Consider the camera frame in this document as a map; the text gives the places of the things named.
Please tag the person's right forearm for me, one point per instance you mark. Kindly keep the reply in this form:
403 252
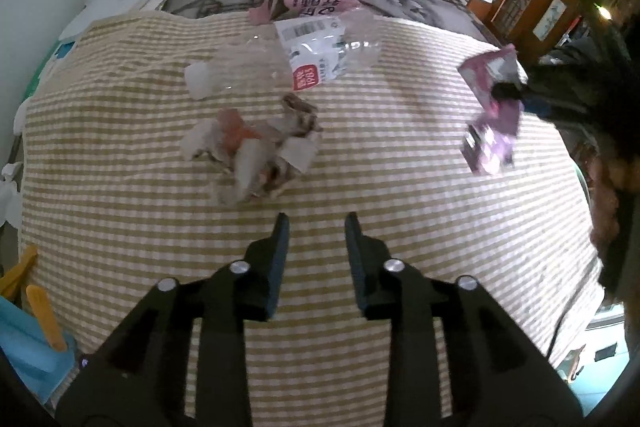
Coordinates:
625 257

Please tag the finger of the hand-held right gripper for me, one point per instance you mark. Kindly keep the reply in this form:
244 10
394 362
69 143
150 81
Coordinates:
520 96

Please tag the yellow plastic clip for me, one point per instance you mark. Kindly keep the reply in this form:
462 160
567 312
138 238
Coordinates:
17 272
47 317

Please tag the small pink wrapper piece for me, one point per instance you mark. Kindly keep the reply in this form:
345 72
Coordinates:
261 13

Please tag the beige striped tablecloth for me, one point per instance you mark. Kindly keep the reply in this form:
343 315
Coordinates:
400 187

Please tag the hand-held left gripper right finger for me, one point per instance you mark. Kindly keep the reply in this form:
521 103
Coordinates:
356 277

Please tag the plastic wrapper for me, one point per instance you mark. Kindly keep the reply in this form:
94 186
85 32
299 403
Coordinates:
250 147

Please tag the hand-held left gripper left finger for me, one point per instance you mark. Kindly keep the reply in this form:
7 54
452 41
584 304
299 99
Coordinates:
277 277

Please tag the crushed clear plastic bottle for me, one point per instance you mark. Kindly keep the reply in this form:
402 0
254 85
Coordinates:
240 67

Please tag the blue plastic holder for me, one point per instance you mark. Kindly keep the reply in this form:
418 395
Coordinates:
30 357

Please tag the pink purple snack wrapper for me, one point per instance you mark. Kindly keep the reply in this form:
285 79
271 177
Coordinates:
487 142

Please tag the white board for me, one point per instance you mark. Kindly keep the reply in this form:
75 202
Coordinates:
125 7

